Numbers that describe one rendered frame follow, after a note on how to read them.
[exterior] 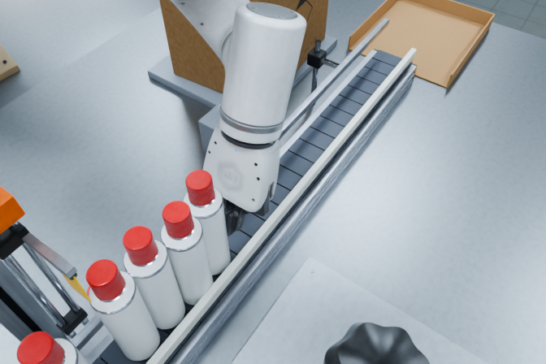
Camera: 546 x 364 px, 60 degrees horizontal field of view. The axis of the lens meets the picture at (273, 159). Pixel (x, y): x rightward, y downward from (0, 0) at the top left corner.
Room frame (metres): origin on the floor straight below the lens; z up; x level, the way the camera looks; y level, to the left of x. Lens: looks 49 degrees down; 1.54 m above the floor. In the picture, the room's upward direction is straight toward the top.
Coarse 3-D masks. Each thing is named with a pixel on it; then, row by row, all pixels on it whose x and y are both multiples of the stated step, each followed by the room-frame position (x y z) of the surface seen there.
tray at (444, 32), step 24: (408, 0) 1.20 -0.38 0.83; (432, 0) 1.17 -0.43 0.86; (408, 24) 1.08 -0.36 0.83; (432, 24) 1.08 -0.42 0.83; (456, 24) 1.08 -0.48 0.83; (480, 24) 1.08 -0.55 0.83; (384, 48) 0.98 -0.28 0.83; (408, 48) 0.98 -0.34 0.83; (432, 48) 0.98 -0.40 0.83; (456, 48) 0.98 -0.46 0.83; (432, 72) 0.88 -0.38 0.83; (456, 72) 0.86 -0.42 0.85
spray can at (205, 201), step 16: (192, 176) 0.37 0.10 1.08; (208, 176) 0.37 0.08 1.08; (192, 192) 0.35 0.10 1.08; (208, 192) 0.35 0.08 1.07; (192, 208) 0.35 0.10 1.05; (208, 208) 0.35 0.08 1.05; (208, 224) 0.34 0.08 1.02; (224, 224) 0.36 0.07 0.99; (208, 240) 0.34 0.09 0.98; (224, 240) 0.35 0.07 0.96; (208, 256) 0.34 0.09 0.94; (224, 256) 0.35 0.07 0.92
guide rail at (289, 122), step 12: (384, 24) 0.89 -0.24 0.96; (372, 36) 0.84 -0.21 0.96; (360, 48) 0.80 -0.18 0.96; (348, 60) 0.76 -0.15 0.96; (336, 72) 0.72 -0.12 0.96; (324, 84) 0.69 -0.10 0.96; (312, 96) 0.66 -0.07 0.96; (300, 108) 0.62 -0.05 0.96; (288, 120) 0.59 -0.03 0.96; (96, 324) 0.23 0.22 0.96; (84, 336) 0.22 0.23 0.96
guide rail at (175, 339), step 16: (400, 64) 0.81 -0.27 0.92; (384, 80) 0.76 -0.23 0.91; (368, 112) 0.68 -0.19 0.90; (352, 128) 0.62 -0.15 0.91; (336, 144) 0.58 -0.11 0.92; (320, 160) 0.54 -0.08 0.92; (304, 176) 0.50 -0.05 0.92; (288, 208) 0.45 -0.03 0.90; (272, 224) 0.41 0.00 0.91; (256, 240) 0.38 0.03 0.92; (240, 256) 0.35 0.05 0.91; (224, 272) 0.33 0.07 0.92; (224, 288) 0.31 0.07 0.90; (208, 304) 0.28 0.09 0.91; (192, 320) 0.26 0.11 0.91; (176, 336) 0.23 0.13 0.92; (160, 352) 0.21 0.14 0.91
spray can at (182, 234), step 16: (176, 208) 0.32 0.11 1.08; (176, 224) 0.30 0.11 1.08; (192, 224) 0.31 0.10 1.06; (176, 240) 0.30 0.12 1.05; (192, 240) 0.30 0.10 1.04; (176, 256) 0.29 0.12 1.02; (192, 256) 0.29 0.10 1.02; (176, 272) 0.29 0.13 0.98; (192, 272) 0.29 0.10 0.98; (208, 272) 0.31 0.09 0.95; (192, 288) 0.29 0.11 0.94; (208, 288) 0.30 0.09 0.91; (192, 304) 0.29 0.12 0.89
